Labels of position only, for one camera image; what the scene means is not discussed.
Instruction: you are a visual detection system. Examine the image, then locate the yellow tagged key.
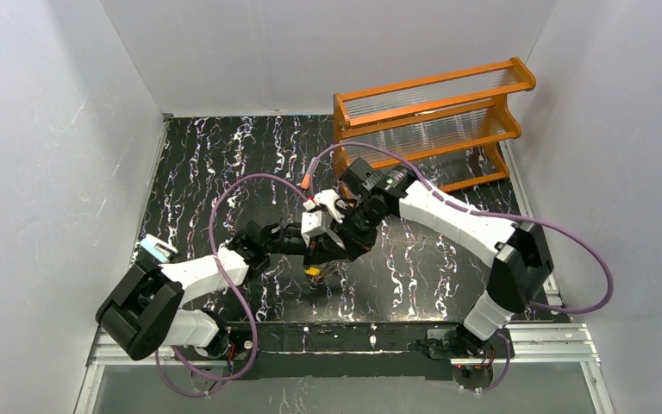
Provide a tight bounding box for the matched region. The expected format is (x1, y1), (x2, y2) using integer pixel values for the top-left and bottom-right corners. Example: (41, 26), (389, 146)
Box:
(304, 267), (322, 283)

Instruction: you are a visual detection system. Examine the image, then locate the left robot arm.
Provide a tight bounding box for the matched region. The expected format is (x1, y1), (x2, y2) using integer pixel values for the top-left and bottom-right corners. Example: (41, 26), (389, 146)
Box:
(95, 221), (346, 361)

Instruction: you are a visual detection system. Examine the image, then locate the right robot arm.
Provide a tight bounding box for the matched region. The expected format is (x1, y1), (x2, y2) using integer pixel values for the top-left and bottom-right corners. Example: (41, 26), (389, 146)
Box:
(340, 159), (554, 345)

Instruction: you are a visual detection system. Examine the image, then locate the orange white marker pen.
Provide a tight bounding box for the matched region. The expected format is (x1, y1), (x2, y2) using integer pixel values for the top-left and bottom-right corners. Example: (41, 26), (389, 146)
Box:
(298, 156), (319, 191)

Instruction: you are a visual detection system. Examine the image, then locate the orange wooden shelf rack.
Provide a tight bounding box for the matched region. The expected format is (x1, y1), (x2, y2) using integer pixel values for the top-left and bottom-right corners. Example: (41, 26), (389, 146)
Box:
(332, 57), (537, 192)

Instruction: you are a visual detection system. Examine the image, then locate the light blue stapler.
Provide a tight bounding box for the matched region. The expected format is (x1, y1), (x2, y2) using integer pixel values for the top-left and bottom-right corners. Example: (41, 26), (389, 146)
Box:
(139, 234), (178, 264)

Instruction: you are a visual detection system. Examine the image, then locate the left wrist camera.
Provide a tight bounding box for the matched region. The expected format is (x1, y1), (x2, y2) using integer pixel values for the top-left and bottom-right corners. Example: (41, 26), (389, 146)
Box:
(301, 210), (331, 247)

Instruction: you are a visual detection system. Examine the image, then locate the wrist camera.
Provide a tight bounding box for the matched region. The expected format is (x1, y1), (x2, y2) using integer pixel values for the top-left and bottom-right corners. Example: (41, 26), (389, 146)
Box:
(301, 210), (331, 247)
(303, 189), (345, 223)

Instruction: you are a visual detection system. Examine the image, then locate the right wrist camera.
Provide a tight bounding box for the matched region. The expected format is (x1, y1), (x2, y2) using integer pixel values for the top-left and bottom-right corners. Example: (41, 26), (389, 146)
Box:
(303, 189), (345, 223)

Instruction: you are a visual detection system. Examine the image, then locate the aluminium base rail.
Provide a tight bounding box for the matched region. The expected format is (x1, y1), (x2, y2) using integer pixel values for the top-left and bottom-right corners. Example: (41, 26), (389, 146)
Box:
(76, 323), (615, 413)

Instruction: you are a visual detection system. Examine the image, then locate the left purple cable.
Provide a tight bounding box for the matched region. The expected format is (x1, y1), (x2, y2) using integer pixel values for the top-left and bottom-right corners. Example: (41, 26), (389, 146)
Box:
(153, 173), (312, 399)

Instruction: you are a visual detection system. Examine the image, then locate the purple cable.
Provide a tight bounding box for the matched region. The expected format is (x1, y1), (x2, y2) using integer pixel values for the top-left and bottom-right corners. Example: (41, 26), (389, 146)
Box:
(308, 141), (615, 392)
(153, 173), (312, 399)

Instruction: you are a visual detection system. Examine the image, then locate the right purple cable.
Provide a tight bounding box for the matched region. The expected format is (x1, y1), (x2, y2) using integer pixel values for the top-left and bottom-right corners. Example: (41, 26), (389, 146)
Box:
(308, 141), (615, 392)

